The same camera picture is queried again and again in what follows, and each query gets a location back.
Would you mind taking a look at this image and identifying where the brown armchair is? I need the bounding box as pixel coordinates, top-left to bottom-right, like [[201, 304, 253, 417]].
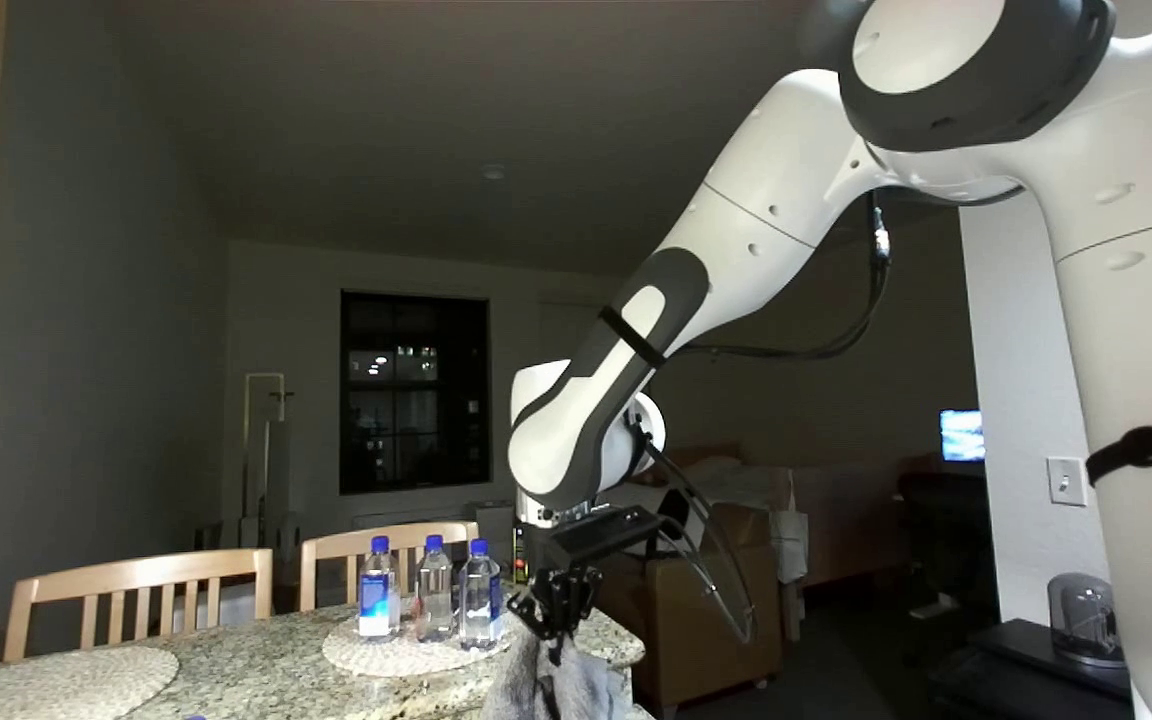
[[599, 457, 786, 708]]

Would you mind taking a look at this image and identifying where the water bottle blue label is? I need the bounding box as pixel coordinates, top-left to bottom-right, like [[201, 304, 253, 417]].
[[357, 536, 400, 639]]

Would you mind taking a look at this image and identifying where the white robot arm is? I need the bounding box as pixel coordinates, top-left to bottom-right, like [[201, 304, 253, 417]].
[[509, 0, 1152, 715]]

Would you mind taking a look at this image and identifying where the left wooden chair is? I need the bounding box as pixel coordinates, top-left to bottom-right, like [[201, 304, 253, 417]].
[[3, 546, 274, 660]]

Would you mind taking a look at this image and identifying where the clear water bottle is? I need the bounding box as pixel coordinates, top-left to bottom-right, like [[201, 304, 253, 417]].
[[462, 536, 499, 652], [418, 536, 455, 639]]

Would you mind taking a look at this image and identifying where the wooden chair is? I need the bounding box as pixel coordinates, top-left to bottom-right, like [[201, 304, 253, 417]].
[[3, 546, 274, 660], [296, 520, 480, 610]]

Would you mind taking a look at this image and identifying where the right clear water bottle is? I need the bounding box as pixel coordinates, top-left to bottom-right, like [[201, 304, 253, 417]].
[[462, 536, 499, 652]]

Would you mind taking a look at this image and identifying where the white wall switch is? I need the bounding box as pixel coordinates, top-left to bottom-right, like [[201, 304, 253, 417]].
[[1043, 457, 1087, 506]]

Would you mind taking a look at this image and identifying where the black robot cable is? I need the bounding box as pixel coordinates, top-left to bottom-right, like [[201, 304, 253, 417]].
[[680, 190, 895, 365]]

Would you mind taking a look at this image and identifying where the dark window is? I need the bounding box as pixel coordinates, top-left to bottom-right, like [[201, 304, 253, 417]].
[[342, 290, 492, 495]]

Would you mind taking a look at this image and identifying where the grey towel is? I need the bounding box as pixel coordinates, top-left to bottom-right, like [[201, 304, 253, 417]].
[[480, 626, 645, 720]]

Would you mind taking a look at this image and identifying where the glowing tv screen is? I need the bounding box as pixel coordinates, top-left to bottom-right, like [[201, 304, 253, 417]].
[[941, 409, 984, 464]]

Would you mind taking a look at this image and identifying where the right wooden chair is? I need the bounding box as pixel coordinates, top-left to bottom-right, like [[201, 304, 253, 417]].
[[296, 520, 480, 610]]

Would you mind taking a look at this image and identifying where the middle clear water bottle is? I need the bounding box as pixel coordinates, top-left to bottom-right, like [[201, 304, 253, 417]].
[[418, 536, 455, 639]]

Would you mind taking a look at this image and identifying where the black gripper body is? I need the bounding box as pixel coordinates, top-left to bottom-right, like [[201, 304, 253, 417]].
[[509, 506, 662, 639]]

